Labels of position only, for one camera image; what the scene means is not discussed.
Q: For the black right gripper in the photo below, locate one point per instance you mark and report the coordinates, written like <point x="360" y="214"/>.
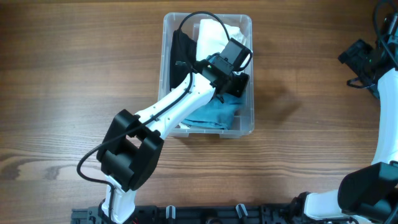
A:
<point x="352" y="56"/>

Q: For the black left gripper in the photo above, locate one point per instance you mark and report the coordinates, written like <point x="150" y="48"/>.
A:
<point x="240" y="91"/>

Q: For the blue denim jeans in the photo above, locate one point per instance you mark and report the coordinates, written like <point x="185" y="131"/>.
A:
<point x="215" y="114"/>

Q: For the cream white garment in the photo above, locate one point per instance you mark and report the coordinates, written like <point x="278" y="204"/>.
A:
<point x="211" y="39"/>

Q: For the black garment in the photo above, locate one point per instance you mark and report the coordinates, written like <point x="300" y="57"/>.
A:
<point x="181" y="45"/>

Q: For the white printed t-shirt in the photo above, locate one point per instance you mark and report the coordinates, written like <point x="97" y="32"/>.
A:
<point x="183" y="126"/>

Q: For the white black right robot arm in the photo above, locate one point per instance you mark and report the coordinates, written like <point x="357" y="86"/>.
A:
<point x="368" y="194"/>

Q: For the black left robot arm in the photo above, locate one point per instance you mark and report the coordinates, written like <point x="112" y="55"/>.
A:
<point x="132" y="145"/>

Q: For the clear plastic storage container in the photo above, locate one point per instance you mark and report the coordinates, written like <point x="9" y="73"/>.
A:
<point x="243" y="123"/>

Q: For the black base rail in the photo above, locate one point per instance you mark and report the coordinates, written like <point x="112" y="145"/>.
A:
<point x="264" y="214"/>

